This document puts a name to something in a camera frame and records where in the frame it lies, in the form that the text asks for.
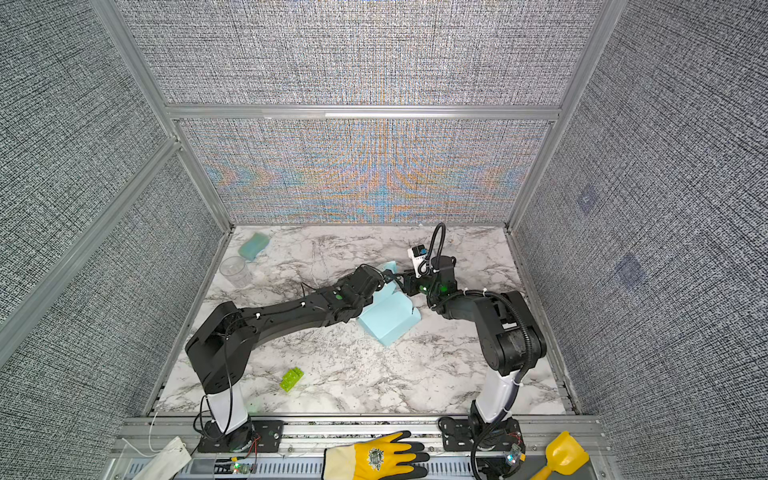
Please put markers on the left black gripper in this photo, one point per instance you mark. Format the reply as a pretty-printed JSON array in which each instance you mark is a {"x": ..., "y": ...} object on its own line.
[{"x": 347, "y": 282}]

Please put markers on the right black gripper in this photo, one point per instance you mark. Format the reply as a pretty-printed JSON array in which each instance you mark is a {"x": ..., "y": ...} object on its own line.
[{"x": 410, "y": 280}]

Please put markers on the light blue paper box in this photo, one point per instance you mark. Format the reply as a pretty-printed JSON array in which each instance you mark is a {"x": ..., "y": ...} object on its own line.
[{"x": 391, "y": 313}]

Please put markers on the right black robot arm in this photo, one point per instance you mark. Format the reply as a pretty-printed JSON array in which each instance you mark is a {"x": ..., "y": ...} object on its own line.
[{"x": 510, "y": 340}]

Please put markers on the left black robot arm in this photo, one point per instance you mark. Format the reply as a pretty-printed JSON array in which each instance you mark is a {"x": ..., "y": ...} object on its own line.
[{"x": 220, "y": 349}]

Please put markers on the green toy brick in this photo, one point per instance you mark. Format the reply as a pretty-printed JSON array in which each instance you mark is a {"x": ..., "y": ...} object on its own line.
[{"x": 291, "y": 378}]

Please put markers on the teal sponge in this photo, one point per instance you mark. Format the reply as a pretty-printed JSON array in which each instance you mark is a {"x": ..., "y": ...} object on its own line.
[{"x": 251, "y": 248}]

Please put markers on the yellow black work glove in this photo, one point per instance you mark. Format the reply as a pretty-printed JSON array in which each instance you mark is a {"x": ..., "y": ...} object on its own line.
[{"x": 392, "y": 456}]

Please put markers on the yellow plastic scoop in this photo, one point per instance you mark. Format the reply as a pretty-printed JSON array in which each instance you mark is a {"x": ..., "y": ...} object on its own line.
[{"x": 564, "y": 455}]

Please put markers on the white paper tag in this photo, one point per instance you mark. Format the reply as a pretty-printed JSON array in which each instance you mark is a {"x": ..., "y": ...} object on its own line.
[{"x": 167, "y": 463}]

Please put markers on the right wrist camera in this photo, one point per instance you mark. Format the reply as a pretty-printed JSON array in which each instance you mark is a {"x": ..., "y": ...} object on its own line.
[{"x": 417, "y": 255}]

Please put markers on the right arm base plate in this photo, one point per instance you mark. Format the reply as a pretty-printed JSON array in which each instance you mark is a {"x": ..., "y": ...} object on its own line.
[{"x": 461, "y": 435}]

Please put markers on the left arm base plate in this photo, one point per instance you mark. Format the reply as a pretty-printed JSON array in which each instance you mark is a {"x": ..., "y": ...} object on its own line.
[{"x": 261, "y": 436}]

